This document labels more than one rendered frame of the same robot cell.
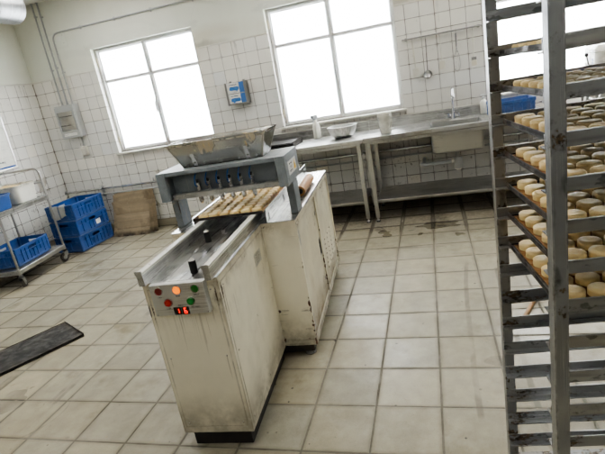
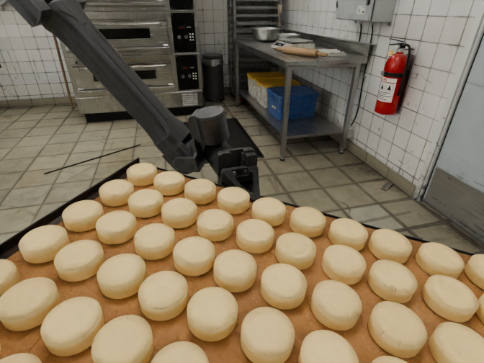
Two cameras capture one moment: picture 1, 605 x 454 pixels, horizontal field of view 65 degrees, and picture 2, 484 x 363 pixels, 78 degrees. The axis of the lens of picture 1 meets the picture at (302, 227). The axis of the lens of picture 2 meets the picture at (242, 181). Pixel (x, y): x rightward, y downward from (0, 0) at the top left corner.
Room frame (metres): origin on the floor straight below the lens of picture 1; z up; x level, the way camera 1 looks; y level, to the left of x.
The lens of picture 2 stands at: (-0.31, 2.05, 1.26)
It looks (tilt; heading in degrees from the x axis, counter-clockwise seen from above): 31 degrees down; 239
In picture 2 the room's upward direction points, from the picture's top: straight up
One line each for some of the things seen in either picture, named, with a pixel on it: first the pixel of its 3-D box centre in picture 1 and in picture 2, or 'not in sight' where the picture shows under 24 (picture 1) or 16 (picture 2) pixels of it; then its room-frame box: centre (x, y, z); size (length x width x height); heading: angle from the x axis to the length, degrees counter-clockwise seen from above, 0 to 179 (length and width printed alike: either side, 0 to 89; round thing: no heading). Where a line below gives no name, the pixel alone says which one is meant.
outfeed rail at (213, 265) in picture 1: (267, 204); not in sight; (2.72, 0.18, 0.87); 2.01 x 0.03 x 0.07; 167
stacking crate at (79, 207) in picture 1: (76, 207); not in sight; (6.00, 2.79, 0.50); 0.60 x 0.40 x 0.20; 165
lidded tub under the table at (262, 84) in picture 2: not in sight; (276, 92); (-2.55, -0.83, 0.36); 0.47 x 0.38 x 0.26; 163
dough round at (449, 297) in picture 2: not in sight; (449, 297); (-0.62, 1.98, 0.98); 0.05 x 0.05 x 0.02
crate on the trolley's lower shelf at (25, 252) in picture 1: (18, 251); not in sight; (5.11, 3.14, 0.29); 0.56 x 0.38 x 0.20; 171
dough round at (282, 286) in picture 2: not in sight; (283, 285); (-0.47, 1.88, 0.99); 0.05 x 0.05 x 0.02
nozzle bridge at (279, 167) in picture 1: (233, 189); not in sight; (2.65, 0.34, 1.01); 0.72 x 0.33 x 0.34; 77
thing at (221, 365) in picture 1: (226, 322); not in sight; (2.15, 0.46, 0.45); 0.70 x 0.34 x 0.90; 167
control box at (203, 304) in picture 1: (180, 297); not in sight; (1.80, 0.54, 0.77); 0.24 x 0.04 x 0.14; 77
